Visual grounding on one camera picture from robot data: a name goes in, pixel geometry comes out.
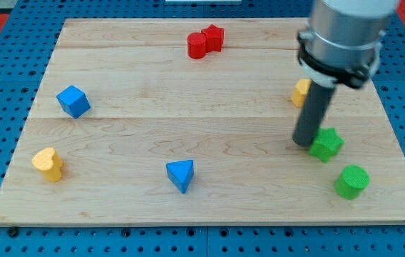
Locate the wooden board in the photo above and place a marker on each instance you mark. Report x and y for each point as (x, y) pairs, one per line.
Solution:
(230, 112)

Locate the red cylinder block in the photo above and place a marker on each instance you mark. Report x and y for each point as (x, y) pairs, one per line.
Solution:
(196, 44)

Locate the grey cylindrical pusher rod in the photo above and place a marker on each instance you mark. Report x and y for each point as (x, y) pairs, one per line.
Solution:
(312, 114)

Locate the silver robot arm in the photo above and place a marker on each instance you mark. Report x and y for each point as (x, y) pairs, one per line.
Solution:
(342, 40)

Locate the blue cube block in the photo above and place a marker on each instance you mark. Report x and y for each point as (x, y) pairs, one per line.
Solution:
(73, 101)

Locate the green cylinder block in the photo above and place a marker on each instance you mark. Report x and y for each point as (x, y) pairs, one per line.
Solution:
(351, 182)

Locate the yellow heart block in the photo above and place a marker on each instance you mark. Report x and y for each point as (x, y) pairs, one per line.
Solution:
(48, 162)

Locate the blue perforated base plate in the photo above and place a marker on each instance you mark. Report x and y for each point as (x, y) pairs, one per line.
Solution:
(26, 44)

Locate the blue triangle block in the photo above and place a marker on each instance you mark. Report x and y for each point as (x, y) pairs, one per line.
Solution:
(180, 173)

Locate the yellow block behind rod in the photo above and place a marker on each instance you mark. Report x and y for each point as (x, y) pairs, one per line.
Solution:
(299, 94)

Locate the red star block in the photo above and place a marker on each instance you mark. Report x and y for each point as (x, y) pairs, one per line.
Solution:
(214, 38)

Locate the green star block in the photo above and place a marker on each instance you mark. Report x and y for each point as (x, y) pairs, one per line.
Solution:
(326, 144)

